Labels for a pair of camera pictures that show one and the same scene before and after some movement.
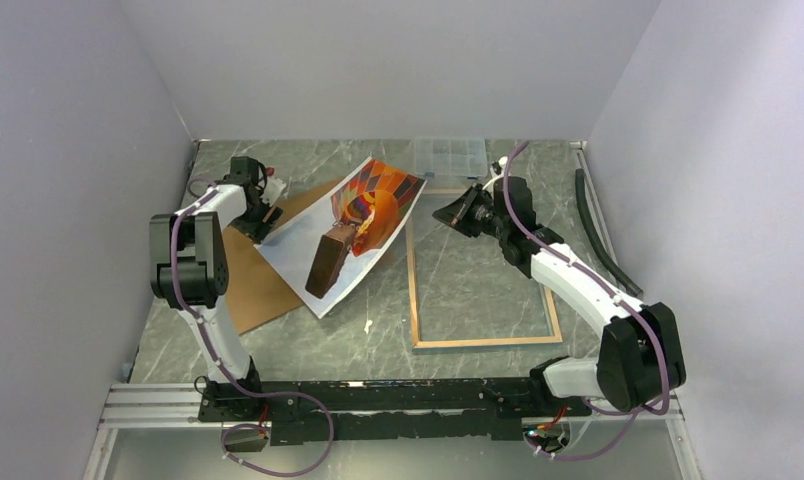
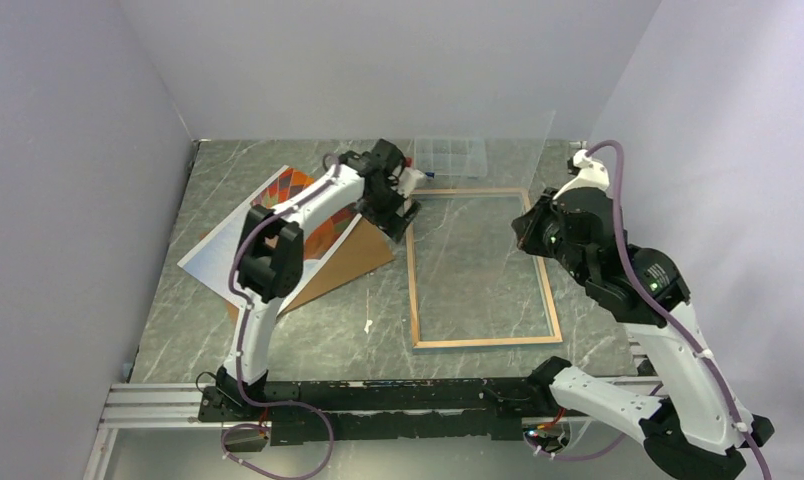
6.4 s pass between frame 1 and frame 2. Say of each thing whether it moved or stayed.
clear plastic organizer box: stayed
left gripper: moved
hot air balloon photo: moved
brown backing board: moved
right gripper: moved
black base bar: stayed
